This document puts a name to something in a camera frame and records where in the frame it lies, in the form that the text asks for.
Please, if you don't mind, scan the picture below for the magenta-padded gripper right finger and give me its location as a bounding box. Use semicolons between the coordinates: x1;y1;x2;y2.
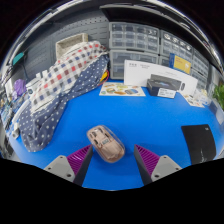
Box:
133;144;184;186

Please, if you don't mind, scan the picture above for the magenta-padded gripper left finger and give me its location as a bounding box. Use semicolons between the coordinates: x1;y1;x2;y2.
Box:
44;143;95;187

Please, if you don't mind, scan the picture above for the black mouse pad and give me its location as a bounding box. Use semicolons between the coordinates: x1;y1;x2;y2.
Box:
180;123;218;166

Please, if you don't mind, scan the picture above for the printed picture sheet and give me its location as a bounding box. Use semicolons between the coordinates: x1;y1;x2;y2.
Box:
181;93;206;108
98;81;147;98

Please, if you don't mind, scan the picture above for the small black box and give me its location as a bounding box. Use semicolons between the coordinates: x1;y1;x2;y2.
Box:
146;79;178;99

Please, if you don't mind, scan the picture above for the clear plastic packet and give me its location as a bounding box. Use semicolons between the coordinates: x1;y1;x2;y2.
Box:
194;89;213;106

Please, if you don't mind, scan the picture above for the checkered and dotted cloth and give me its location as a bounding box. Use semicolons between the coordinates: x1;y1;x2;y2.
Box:
15;40;110;153

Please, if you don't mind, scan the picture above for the purple bag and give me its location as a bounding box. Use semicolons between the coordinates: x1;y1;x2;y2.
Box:
13;78;28;98

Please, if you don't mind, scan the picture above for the green potted plant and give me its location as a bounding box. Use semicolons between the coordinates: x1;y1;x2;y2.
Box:
213;83;224;111

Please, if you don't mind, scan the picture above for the long white keyboard box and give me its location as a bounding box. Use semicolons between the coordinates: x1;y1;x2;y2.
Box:
123;59;199;97

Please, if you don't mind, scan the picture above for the yellow card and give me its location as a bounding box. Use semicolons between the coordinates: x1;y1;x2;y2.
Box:
168;53;193;75

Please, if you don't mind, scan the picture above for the white woven basket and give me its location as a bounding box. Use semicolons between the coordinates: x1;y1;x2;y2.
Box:
55;32;89;59

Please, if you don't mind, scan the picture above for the dark wall shelf unit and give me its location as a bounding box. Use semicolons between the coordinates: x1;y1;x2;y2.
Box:
99;3;201;26

